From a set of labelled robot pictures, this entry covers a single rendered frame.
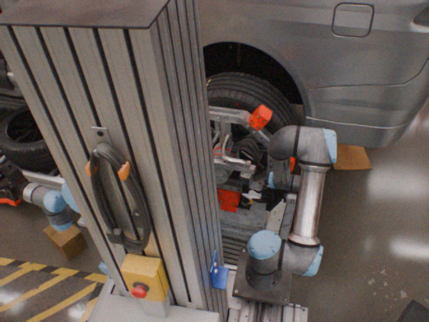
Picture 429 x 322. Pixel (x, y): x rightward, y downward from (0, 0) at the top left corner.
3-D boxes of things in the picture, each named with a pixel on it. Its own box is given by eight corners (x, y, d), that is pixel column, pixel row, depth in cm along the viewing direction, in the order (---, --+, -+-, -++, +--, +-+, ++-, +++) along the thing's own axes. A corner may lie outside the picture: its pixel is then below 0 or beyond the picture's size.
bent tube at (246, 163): (259, 142, 192) (259, 126, 185) (249, 168, 179) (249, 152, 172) (225, 137, 197) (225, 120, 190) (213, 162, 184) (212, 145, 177)
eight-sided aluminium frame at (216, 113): (276, 191, 221) (279, 114, 184) (273, 200, 217) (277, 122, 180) (188, 174, 236) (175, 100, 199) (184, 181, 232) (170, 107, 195)
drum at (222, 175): (240, 160, 213) (240, 140, 204) (230, 186, 199) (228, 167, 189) (217, 155, 217) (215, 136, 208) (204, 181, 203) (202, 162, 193)
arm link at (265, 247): (251, 245, 156) (251, 224, 147) (285, 251, 153) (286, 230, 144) (245, 270, 148) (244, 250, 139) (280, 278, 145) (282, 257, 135)
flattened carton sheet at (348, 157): (354, 126, 348) (354, 124, 345) (372, 169, 308) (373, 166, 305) (320, 128, 349) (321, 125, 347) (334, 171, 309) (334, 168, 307)
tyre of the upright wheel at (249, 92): (233, 173, 261) (320, 141, 219) (222, 199, 245) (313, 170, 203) (168, 101, 236) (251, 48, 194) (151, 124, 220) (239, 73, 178)
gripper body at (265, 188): (263, 178, 185) (288, 182, 182) (263, 191, 191) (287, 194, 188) (260, 190, 179) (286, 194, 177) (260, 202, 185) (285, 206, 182)
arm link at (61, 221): (83, 214, 155) (75, 196, 148) (64, 236, 148) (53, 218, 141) (68, 208, 158) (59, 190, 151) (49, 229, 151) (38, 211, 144)
